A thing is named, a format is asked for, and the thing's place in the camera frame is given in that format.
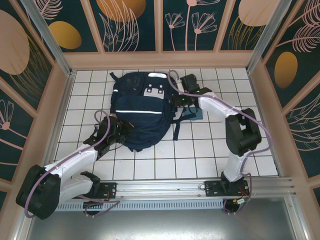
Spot small teal notebook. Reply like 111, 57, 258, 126
180, 106, 204, 121

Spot wall panel orange oval pink feathers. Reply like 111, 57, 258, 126
264, 0, 320, 109

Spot wall panel with pink leaf outlines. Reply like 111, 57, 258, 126
284, 93, 320, 180

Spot wall panel orange circle and leaves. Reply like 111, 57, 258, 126
89, 0, 157, 53

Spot wall panel with single flower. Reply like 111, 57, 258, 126
0, 86, 36, 182

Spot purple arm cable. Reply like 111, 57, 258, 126
167, 70, 274, 215
24, 109, 120, 219

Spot wall panel with orange oval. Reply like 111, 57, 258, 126
29, 0, 101, 53

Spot grey metal base sheet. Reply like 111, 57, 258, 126
14, 197, 308, 240

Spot wall panel pink circle gold leaves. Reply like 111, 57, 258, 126
219, 0, 278, 51

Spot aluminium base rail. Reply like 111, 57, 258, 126
57, 176, 296, 201

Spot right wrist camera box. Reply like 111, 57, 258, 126
179, 73, 199, 91

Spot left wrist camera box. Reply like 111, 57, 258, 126
98, 116, 118, 133

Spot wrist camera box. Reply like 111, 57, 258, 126
179, 73, 199, 91
98, 116, 118, 133

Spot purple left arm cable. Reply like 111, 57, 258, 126
24, 109, 120, 219

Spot aluminium corner post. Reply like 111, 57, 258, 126
245, 0, 294, 74
19, 0, 77, 79

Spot navy blue student backpack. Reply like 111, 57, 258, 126
109, 71, 198, 153

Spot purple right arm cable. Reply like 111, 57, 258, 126
167, 70, 274, 215

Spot grey slotted cable duct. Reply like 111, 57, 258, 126
56, 199, 226, 212

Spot wall panel with pink flowers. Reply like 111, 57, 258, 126
162, 0, 219, 52

